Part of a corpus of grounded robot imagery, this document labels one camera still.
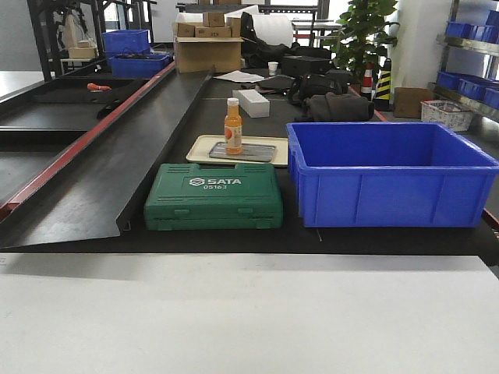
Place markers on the small metal tray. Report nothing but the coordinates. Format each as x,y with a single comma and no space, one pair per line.
250,152

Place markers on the cream plastic tray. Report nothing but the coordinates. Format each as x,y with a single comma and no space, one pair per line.
200,150

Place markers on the orange juice bottle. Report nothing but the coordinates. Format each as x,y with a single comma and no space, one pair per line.
233,128

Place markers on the green SATA tool case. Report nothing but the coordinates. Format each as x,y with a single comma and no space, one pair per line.
189,197

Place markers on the white rectangular box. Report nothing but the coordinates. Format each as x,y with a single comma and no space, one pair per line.
253,103

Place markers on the large blue plastic bin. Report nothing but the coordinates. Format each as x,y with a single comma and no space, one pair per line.
387,174

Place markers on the dark grey bag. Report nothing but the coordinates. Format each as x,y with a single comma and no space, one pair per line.
332,107

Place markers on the white paper cup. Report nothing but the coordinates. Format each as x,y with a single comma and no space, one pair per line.
272,68

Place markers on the black equipment case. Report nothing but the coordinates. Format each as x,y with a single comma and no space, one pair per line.
301,65

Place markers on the large open cardboard box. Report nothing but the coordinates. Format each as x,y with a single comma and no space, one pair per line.
220,54

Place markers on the red white traffic cone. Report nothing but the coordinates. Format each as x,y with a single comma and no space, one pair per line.
367,82

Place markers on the black yellow striped bollard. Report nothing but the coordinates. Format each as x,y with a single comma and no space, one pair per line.
383,88

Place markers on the black sloped metal panel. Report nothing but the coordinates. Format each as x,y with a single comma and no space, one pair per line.
91,191

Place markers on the brown cardboard box on floor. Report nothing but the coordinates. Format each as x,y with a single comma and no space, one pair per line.
407,101

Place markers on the green potted plant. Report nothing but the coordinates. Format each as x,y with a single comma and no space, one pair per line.
363,36

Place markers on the upper blue stacked bin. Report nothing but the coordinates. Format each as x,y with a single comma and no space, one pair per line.
118,42

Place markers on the blue bin with cables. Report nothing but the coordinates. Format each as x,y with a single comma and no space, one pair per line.
145,67

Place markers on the orange handled tool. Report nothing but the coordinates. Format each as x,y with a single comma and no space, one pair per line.
93,87

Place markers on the white wire basket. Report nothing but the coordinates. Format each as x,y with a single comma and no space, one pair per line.
447,113

